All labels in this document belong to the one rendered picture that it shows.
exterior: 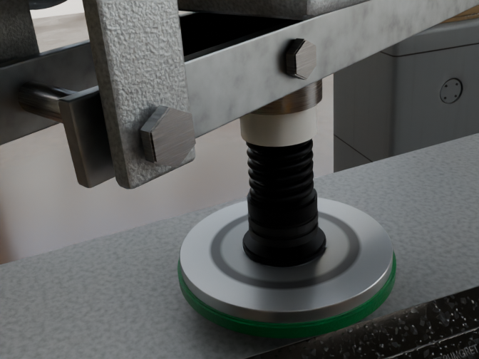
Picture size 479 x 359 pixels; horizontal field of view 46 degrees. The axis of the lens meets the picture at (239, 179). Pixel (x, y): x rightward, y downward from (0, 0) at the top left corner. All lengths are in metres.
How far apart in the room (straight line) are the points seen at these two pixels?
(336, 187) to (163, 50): 0.54
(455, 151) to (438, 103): 0.87
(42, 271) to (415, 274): 0.42
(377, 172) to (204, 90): 0.53
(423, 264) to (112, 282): 0.34
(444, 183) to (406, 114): 0.93
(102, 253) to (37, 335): 0.15
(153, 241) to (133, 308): 0.13
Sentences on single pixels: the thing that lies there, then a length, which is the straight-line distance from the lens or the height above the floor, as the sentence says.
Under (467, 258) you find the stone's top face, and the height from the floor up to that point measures 0.83.
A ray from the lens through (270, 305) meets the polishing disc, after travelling 0.49.
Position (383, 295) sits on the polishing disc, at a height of 0.87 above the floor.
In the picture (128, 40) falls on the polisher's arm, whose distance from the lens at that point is 0.28.
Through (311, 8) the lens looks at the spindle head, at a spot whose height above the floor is 1.14.
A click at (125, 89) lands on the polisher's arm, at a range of 0.28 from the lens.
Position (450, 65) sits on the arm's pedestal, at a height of 0.74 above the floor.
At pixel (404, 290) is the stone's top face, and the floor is 0.83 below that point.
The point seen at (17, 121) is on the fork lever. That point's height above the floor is 1.08.
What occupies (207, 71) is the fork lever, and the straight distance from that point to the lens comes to 0.35.
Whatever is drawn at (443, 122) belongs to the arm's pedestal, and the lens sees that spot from 1.84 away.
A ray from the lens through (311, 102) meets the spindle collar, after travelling 0.48.
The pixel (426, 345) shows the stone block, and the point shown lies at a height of 0.80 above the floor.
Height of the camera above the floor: 1.19
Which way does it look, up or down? 26 degrees down
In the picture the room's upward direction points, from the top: 5 degrees counter-clockwise
